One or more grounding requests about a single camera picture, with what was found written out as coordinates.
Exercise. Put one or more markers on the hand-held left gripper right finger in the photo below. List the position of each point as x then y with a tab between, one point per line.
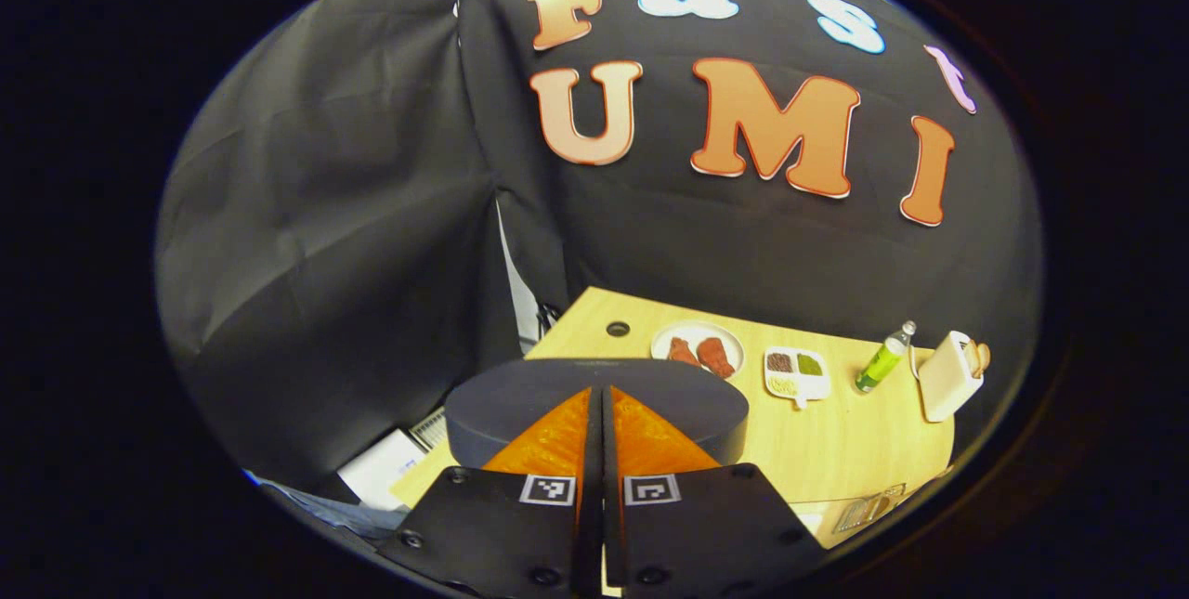
715	525

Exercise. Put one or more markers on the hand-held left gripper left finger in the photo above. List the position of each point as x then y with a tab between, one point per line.
483	525

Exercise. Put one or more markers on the dark grey rice cooker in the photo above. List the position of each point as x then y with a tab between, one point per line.
520	404

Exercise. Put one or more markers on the clear plastic container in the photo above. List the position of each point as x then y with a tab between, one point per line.
813	525

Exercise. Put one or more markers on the white ribbed tray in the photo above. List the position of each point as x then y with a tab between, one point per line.
432	430

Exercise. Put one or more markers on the white box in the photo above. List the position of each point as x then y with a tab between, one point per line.
381	471

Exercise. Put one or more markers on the red meat piece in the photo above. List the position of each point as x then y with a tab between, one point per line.
683	352
717	358

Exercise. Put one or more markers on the white divided grain dish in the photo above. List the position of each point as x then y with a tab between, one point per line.
794	376

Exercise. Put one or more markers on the white round plate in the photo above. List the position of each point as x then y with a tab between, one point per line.
726	339

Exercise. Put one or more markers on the black tripod stand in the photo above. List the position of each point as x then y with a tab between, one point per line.
548	319

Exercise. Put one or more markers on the green label water bottle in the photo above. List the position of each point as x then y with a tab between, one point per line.
881	362

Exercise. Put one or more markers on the white toaster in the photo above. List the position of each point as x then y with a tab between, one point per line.
946	378

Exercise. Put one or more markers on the toast bread slice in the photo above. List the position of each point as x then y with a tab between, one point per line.
975	358
985	356

